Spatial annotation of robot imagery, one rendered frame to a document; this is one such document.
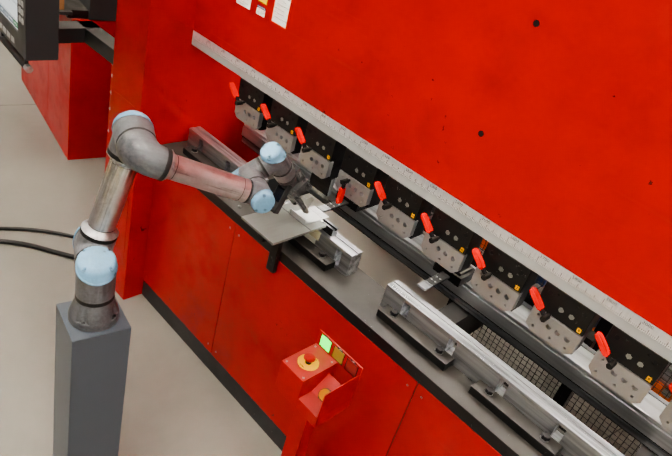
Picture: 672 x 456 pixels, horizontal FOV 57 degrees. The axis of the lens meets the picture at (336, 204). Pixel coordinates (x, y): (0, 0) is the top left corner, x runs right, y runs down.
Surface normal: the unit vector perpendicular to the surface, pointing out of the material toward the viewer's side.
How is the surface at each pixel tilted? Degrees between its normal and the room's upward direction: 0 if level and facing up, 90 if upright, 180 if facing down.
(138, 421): 0
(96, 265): 8
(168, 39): 90
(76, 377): 90
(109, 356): 90
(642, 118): 90
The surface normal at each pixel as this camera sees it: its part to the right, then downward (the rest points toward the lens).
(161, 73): 0.68, 0.50
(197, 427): 0.24, -0.83
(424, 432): -0.69, 0.21
